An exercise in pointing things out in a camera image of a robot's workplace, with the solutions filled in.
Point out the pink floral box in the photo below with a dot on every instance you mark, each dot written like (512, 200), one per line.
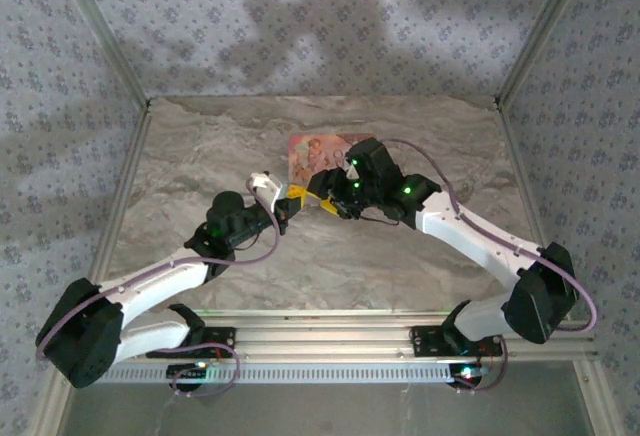
(310, 156)

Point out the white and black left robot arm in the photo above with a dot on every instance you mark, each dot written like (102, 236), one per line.
(160, 281)

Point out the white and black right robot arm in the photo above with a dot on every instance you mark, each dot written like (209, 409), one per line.
(475, 236)

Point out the left controller board with LED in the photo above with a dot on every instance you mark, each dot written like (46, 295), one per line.
(187, 371)

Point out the controller board with led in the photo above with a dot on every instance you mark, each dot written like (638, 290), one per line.
(187, 371)
(467, 373)

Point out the right controller board with LED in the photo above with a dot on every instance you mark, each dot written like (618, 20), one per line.
(467, 373)

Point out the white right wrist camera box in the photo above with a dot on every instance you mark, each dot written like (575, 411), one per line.
(353, 172)

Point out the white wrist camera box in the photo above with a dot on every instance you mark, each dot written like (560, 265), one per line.
(353, 172)
(265, 186)

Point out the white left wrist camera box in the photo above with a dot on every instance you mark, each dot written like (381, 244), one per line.
(265, 186)

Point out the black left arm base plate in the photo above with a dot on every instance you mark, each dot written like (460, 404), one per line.
(220, 338)

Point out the aluminium table side rail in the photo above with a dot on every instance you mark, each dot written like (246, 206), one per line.
(520, 176)
(120, 191)

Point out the aluminium mounting rail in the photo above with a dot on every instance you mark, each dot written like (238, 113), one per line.
(325, 336)

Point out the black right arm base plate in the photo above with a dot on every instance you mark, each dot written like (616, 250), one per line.
(425, 341)

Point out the aluminium frame corner post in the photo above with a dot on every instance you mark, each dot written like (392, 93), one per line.
(100, 26)
(545, 26)

